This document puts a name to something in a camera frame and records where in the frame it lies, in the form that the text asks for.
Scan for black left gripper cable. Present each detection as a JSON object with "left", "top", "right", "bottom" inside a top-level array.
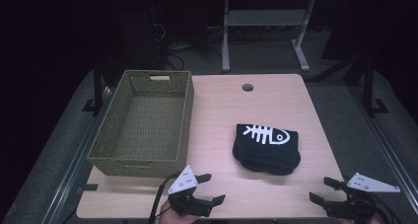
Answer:
[{"left": 147, "top": 172, "right": 182, "bottom": 224}]

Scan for person's right hand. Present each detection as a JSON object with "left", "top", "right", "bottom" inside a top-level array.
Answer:
[{"left": 339, "top": 213, "right": 383, "bottom": 224}]

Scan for black metal stand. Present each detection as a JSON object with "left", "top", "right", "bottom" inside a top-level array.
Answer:
[
  {"left": 82, "top": 58, "right": 105, "bottom": 116},
  {"left": 359, "top": 54, "right": 390, "bottom": 117}
]

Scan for black table bracket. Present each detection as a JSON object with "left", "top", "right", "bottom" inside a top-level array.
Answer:
[{"left": 76, "top": 183, "right": 100, "bottom": 192}]

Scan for grey metal desk frame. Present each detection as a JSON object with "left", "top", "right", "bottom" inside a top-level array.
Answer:
[{"left": 221, "top": 0, "right": 317, "bottom": 74}]

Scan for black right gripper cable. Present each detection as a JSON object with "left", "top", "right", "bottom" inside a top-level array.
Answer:
[{"left": 366, "top": 192, "right": 403, "bottom": 224}]

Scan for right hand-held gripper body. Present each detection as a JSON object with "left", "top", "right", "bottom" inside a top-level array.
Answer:
[{"left": 323, "top": 172, "right": 401, "bottom": 221}]

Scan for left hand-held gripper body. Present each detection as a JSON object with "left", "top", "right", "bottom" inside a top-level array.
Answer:
[{"left": 167, "top": 165, "right": 214, "bottom": 218}]

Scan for green woven basket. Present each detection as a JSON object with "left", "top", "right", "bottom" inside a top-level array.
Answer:
[{"left": 87, "top": 69, "right": 195, "bottom": 180}]

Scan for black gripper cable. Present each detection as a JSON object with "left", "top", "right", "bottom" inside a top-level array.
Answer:
[
  {"left": 366, "top": 192, "right": 403, "bottom": 224},
  {"left": 147, "top": 172, "right": 182, "bottom": 224}
]

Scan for aluminium rail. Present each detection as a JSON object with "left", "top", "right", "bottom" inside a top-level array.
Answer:
[
  {"left": 40, "top": 85, "right": 114, "bottom": 224},
  {"left": 348, "top": 85, "right": 418, "bottom": 216}
]

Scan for person's left hand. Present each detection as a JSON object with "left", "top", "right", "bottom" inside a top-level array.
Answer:
[{"left": 159, "top": 198, "right": 200, "bottom": 224}]

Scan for black cloth fishbone print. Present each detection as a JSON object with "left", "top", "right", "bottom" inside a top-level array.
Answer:
[{"left": 232, "top": 122, "right": 302, "bottom": 177}]

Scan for tangle of floor cables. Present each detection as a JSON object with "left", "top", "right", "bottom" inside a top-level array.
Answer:
[{"left": 149, "top": 3, "right": 225, "bottom": 72}]

